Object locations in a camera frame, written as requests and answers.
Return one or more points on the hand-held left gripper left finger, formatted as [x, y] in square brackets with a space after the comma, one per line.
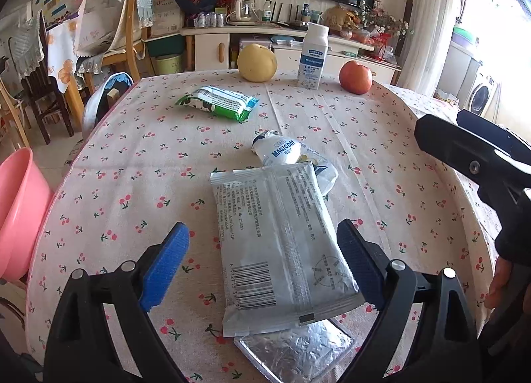
[166, 267]

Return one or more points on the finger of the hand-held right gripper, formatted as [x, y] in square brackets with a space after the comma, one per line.
[452, 146]

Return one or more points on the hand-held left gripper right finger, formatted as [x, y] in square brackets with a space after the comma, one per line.
[356, 254]

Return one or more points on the grey printed packet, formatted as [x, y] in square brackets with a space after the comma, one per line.
[273, 242]

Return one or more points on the pink plastic basin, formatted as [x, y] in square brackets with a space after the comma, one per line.
[20, 208]

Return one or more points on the person's right hand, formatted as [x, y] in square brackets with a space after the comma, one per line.
[498, 283]

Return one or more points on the white washing machine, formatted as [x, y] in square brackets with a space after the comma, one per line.
[483, 92]

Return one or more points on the cherry print tablecloth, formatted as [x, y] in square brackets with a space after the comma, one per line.
[166, 159]

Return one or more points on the silver foil packet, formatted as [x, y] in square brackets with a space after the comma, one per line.
[290, 350]

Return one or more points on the red apple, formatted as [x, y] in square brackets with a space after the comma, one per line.
[356, 78]

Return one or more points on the red gift bag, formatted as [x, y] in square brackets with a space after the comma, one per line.
[382, 47]

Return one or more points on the white yellow printed pouch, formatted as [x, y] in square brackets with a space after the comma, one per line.
[282, 150]

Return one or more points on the white curtain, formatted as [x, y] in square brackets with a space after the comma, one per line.
[435, 13]

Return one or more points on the dried flower arrangement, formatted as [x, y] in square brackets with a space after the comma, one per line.
[381, 18]

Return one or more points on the white milk bottle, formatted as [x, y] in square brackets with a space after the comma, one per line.
[312, 63]

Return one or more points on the green snack packet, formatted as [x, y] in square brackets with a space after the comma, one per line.
[220, 101]

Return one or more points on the blue grey bag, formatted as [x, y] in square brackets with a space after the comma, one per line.
[108, 96]

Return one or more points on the green plastic bucket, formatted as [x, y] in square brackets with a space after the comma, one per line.
[166, 59]

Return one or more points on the yellow pear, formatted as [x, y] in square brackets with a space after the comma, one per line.
[257, 63]

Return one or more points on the white television cabinet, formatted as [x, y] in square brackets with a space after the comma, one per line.
[207, 51]

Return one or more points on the dark wooden chair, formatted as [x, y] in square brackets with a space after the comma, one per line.
[41, 84]

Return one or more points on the light wooden chair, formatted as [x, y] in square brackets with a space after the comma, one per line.
[132, 47]

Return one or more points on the clear plastic bottle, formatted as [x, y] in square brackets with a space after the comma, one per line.
[267, 11]

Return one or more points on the orange print cloth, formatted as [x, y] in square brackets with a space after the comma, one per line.
[62, 55]

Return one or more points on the white electric kettle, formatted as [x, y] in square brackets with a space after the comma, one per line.
[242, 9]

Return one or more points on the row of small bottles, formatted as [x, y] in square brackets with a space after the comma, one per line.
[209, 19]

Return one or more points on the pale green lace cloth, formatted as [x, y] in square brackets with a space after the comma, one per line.
[145, 1]

